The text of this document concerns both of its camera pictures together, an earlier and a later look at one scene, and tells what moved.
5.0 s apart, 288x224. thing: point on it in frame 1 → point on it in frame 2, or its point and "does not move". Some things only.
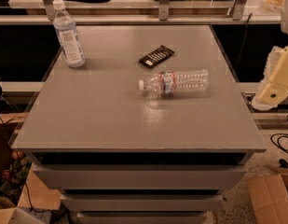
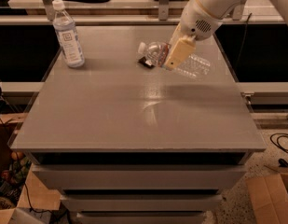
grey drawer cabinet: (120, 157) does not move
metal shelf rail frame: (238, 16) does not move
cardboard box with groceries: (17, 183) does not move
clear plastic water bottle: (167, 83) → (194, 65)
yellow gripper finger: (277, 81) → (197, 22)
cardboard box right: (272, 198) does not move
